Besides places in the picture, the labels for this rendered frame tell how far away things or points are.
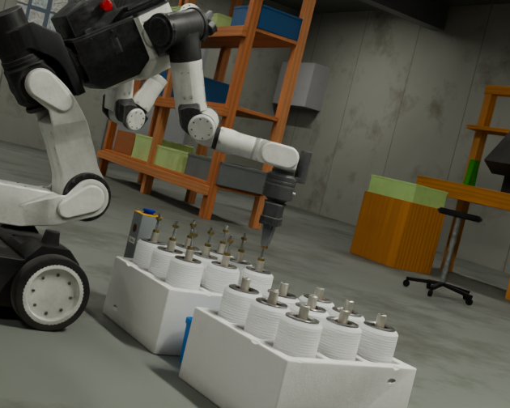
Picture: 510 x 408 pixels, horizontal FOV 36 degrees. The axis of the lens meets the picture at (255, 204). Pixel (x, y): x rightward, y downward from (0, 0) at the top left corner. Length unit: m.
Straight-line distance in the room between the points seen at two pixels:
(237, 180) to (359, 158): 5.23
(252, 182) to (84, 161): 4.37
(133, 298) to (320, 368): 0.76
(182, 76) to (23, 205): 0.57
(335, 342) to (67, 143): 0.99
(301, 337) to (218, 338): 0.24
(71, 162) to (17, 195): 0.18
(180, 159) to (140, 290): 5.01
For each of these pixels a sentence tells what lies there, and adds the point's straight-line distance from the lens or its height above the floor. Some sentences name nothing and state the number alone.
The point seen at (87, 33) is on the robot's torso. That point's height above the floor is 0.79.
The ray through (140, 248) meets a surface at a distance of 2.39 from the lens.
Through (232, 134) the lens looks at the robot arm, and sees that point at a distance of 2.28.
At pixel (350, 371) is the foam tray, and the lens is 1.79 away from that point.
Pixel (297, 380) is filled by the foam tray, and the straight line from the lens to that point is 1.70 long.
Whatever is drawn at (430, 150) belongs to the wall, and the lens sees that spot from 10.62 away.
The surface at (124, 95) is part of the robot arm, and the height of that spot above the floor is 0.67.
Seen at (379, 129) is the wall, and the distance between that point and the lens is 11.44.
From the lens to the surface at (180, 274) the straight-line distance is 2.17.
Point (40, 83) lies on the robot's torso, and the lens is 2.26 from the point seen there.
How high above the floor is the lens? 0.56
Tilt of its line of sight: 3 degrees down
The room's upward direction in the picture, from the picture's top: 14 degrees clockwise
